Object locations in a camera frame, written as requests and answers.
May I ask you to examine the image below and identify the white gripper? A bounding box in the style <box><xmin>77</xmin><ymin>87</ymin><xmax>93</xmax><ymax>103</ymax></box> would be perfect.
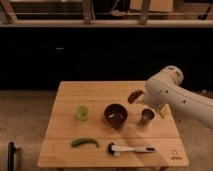
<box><xmin>143</xmin><ymin>93</ymin><xmax>168</xmax><ymax>118</ymax></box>

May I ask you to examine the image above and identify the dark metal cup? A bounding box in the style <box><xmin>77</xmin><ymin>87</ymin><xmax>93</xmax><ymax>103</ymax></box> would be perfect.
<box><xmin>141</xmin><ymin>108</ymin><xmax>155</xmax><ymax>125</ymax></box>

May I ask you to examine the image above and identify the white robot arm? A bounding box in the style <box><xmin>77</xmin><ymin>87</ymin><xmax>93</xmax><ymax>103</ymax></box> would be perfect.
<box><xmin>143</xmin><ymin>65</ymin><xmax>213</xmax><ymax>130</ymax></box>

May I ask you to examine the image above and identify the dark red bowl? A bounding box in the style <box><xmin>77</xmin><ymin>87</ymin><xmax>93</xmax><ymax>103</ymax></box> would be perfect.
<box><xmin>104</xmin><ymin>103</ymin><xmax>128</xmax><ymax>128</ymax></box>

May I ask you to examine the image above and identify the wooden table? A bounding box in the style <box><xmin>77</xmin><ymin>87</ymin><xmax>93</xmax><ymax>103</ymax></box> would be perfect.
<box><xmin>38</xmin><ymin>81</ymin><xmax>189</xmax><ymax>168</ymax></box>

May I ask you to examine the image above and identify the green plastic cup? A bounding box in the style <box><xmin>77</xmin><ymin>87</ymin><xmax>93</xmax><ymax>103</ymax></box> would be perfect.
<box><xmin>76</xmin><ymin>105</ymin><xmax>88</xmax><ymax>121</ymax></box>

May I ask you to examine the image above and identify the green pepper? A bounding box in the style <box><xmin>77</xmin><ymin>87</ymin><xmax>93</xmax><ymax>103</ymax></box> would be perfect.
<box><xmin>71</xmin><ymin>138</ymin><xmax>100</xmax><ymax>148</ymax></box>

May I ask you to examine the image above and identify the black post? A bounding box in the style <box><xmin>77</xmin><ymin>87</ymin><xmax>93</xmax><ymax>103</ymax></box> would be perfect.
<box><xmin>7</xmin><ymin>142</ymin><xmax>16</xmax><ymax>171</ymax></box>

